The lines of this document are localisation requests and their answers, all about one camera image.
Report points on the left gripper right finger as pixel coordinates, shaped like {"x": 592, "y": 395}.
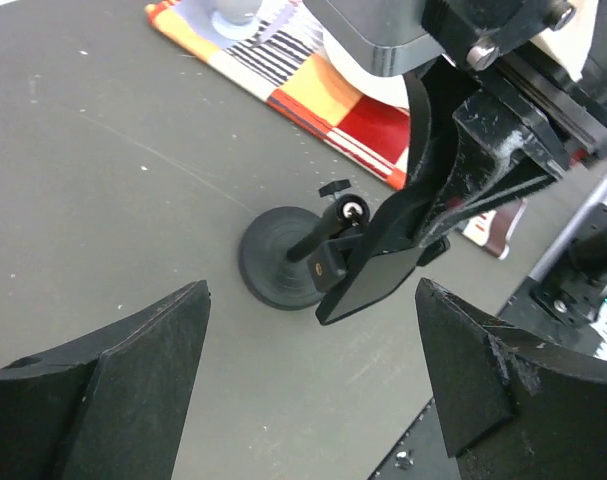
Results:
{"x": 511, "y": 405}

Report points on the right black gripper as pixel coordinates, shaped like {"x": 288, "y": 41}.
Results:
{"x": 555, "y": 52}

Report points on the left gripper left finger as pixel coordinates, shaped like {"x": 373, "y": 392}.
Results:
{"x": 111, "y": 404}

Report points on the black smartphone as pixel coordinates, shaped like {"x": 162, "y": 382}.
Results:
{"x": 382, "y": 259}

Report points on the black phone stand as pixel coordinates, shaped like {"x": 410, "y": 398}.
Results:
{"x": 289, "y": 258}

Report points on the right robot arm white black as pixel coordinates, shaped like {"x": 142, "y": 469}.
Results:
{"x": 514, "y": 91}

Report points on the white plate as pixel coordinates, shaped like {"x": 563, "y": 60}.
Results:
{"x": 363, "y": 70}

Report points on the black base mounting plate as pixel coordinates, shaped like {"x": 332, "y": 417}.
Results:
{"x": 559, "y": 308}

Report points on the patterned orange placemat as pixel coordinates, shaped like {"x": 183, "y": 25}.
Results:
{"x": 288, "y": 61}

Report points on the light blue cup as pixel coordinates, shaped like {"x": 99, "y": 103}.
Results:
{"x": 236, "y": 20}

